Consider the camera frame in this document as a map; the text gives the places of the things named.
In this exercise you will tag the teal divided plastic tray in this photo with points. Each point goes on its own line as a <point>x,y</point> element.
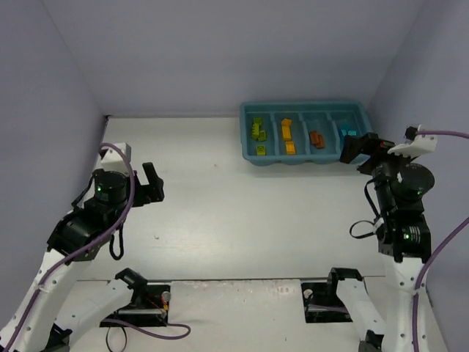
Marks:
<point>323,116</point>

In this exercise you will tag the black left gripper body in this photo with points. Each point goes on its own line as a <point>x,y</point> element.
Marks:
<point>145,192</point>

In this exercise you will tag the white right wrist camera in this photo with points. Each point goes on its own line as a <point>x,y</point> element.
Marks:
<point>417,143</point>

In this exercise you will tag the yellow black striped lego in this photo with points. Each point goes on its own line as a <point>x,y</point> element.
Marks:
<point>290,148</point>

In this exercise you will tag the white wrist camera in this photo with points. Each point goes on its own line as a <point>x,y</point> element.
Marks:
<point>112,161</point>
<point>417,143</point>

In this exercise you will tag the lime green lego brick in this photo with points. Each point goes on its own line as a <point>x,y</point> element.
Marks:
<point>255,131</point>

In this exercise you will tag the brown lego plate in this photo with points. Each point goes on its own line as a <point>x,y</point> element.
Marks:
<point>314,137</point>

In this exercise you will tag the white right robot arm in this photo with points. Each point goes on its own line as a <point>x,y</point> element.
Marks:
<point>403,241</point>

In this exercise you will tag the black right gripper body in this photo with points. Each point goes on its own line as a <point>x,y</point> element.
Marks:
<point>368,147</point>

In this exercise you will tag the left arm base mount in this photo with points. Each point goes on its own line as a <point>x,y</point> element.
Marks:
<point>150,311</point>

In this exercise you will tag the lime green sloped lego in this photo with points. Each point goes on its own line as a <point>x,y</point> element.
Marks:
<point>261,150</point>

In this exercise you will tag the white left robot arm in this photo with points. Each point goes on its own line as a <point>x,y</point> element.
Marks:
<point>75,241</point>

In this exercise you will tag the brown lego brick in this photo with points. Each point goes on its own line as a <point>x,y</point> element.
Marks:
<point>320,143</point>

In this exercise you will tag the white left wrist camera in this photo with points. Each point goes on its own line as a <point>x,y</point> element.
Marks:
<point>112,161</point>

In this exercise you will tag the lime green curved lego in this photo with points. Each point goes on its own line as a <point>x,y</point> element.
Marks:
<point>262,136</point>

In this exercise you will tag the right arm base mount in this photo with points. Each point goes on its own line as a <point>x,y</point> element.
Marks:
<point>320,305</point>

